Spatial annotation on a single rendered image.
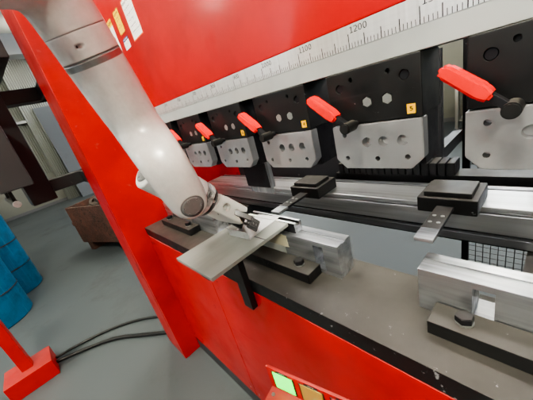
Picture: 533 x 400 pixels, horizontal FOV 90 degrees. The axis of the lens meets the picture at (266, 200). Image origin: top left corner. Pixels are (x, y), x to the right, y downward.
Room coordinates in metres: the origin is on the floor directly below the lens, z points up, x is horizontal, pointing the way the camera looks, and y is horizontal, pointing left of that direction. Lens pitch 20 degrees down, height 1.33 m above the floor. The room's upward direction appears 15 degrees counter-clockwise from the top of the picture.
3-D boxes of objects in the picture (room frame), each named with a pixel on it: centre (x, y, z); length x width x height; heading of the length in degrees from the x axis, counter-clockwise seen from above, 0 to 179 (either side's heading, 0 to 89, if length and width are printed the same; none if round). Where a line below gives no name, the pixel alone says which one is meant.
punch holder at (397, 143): (0.46, -0.23, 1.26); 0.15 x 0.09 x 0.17; 39
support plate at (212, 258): (0.66, 0.12, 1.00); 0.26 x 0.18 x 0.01; 129
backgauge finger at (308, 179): (0.85, -0.12, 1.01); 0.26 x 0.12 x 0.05; 129
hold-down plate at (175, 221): (1.18, 0.43, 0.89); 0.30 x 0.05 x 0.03; 39
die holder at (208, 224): (1.18, 0.35, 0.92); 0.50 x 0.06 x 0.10; 39
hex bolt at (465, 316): (0.33, -0.27, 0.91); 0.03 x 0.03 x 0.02
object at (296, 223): (0.75, 0.00, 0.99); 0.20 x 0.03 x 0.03; 39
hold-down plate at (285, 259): (0.69, 0.02, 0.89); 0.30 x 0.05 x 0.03; 39
